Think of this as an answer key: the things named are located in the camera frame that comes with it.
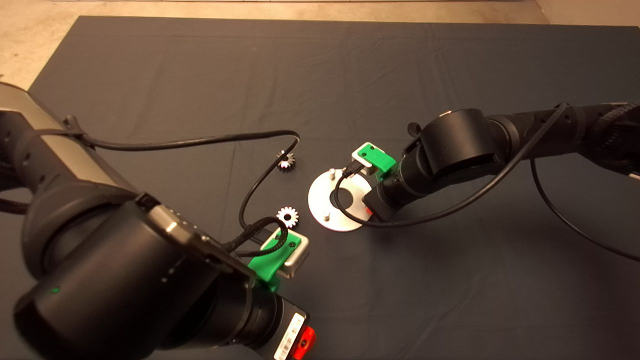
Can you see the left silver camera box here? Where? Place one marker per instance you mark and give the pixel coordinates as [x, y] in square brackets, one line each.
[300, 260]

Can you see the right green camera mount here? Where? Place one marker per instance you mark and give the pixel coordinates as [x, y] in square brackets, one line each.
[377, 159]

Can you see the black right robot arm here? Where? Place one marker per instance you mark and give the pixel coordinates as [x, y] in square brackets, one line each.
[450, 145]

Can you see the left green camera mount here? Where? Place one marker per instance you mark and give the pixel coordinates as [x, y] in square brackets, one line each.
[272, 261]

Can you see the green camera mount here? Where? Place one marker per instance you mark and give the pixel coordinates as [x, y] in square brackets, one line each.
[377, 159]
[272, 261]

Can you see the steel planetary gear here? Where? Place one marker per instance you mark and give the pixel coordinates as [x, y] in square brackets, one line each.
[286, 162]
[287, 216]

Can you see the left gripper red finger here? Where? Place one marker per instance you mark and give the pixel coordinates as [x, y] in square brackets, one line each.
[304, 344]

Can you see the silver camera box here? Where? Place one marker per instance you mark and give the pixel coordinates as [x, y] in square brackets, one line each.
[361, 155]
[300, 260]

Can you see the dark grey table cloth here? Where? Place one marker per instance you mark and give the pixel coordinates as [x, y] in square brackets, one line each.
[300, 75]

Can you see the round metal carrier plate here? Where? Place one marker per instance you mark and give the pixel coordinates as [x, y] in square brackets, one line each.
[317, 202]

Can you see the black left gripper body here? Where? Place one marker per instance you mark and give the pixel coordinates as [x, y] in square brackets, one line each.
[276, 325]

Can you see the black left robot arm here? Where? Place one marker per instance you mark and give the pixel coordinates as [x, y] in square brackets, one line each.
[100, 245]

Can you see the right silver camera box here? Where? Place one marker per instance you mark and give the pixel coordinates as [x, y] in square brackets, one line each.
[361, 155]

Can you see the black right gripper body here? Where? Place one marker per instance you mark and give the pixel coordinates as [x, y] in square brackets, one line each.
[387, 197]

